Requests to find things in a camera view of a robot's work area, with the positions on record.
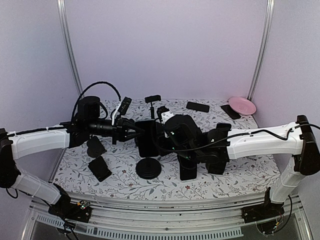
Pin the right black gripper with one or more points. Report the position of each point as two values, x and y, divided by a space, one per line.
160 141

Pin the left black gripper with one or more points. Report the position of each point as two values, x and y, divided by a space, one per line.
119 129

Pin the black folding stand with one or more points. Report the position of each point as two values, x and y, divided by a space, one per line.
94 147

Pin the tall black phone stand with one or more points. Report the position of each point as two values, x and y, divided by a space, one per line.
148 168
150 100

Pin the blue-edged phone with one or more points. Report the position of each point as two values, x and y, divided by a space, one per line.
216 169
226 127

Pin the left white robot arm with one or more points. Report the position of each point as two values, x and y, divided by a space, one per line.
17 145

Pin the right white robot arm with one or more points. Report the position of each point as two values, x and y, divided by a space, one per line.
295 139

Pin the black phone small left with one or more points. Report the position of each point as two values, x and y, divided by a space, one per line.
99 169

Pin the black phone under plate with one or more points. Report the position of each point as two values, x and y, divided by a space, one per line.
230 112

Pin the floral patterned table mat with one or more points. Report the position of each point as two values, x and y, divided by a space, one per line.
243 176

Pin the pink plate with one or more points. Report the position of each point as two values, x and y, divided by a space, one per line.
242 106

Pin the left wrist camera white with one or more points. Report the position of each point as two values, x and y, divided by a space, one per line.
121 108

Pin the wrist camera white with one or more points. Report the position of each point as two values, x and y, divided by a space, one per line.
121 108
164 114

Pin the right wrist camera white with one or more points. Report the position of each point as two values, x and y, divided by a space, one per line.
164 114

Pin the aluminium front rail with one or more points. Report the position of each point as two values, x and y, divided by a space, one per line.
207 219

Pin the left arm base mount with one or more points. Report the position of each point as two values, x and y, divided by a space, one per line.
65 209

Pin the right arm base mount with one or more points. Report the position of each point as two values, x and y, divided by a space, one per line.
264 211

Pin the left aluminium frame post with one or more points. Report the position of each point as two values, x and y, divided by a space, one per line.
62 13

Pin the aluminium frame post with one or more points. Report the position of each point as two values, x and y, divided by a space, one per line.
62 13
268 19

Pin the right aluminium frame post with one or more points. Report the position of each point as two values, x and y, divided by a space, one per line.
268 19

